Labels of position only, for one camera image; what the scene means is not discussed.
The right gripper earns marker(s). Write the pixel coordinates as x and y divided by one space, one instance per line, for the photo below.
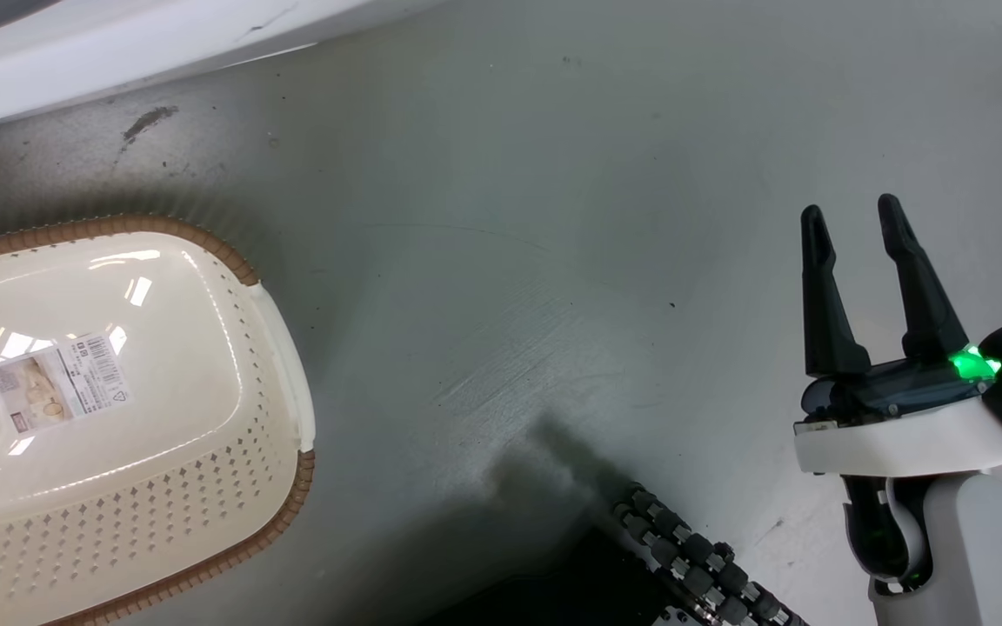
901 439

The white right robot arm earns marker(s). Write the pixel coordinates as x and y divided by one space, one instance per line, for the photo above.
979 556

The cream laundry basket brown rim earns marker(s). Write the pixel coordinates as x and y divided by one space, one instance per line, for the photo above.
144 487

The paper label sticker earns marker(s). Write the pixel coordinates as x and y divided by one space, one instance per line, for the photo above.
57 384

